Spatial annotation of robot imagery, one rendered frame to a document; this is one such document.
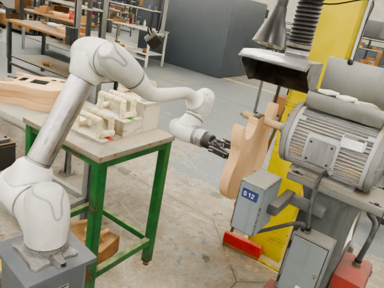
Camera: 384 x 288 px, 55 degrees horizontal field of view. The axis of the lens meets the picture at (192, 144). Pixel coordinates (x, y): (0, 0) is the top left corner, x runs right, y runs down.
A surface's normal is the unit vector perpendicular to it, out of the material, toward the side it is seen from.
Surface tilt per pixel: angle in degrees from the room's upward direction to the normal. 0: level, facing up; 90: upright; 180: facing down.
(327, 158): 90
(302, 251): 90
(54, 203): 64
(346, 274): 0
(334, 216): 90
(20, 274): 0
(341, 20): 90
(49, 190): 5
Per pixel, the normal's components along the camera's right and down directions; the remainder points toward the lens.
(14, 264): 0.18, -0.92
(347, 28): -0.57, 0.19
